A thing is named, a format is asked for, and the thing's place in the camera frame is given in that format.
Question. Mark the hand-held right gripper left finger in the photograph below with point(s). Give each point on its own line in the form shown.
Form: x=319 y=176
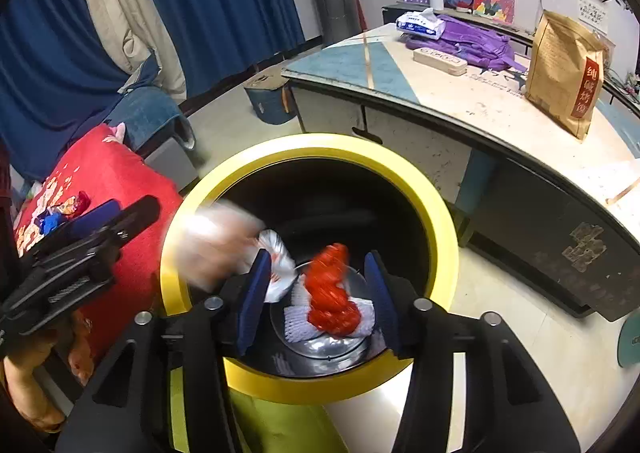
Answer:
x=251 y=303

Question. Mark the white plastic bag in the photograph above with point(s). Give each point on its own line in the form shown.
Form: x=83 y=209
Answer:
x=210 y=243

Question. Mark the teal round disc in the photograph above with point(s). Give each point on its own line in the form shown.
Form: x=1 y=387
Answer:
x=630 y=343

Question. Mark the colourful painting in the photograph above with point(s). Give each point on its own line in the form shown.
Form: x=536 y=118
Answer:
x=494 y=2

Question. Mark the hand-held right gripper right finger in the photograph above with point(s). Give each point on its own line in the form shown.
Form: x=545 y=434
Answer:
x=382 y=305

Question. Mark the brown paper bag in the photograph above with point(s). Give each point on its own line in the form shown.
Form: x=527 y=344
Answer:
x=560 y=68

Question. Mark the blue square stool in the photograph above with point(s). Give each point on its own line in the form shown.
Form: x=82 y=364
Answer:
x=267 y=100

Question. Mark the grey sofa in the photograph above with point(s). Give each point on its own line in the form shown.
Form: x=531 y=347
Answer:
x=172 y=160

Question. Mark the coffee table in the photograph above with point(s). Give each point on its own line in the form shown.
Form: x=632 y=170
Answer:
x=450 y=98

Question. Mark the orange candy wrapper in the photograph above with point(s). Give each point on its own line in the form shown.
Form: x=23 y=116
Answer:
x=74 y=204

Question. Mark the person's left hand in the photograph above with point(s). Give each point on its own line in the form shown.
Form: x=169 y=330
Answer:
x=30 y=373

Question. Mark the white silver wrapper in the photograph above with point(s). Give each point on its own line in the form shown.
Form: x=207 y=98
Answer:
x=275 y=253

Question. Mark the purple backpack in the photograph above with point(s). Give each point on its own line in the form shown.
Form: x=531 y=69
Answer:
x=480 y=43

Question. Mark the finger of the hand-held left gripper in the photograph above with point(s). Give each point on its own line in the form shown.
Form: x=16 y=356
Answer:
x=95 y=215
x=135 y=218

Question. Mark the white foam fruit net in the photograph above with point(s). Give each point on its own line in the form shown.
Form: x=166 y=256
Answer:
x=365 y=318
x=299 y=324

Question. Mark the white power strip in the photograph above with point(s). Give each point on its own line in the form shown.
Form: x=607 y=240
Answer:
x=440 y=61

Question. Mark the red blanket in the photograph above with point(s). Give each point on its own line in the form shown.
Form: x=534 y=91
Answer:
x=115 y=173

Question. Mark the blue candy wrapper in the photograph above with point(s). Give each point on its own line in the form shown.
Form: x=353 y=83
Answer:
x=50 y=224

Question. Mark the person's green trousers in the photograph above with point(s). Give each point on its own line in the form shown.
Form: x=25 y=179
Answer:
x=285 y=428

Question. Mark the yellow round trash bin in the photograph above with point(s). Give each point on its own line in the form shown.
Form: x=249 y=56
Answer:
x=320 y=148

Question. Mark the blue towel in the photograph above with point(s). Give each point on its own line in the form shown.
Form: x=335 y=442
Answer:
x=150 y=108

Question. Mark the white paper wall note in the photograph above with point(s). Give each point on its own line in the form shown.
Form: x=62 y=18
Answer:
x=593 y=13

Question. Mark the white tissue pack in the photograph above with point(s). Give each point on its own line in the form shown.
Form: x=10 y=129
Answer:
x=419 y=25

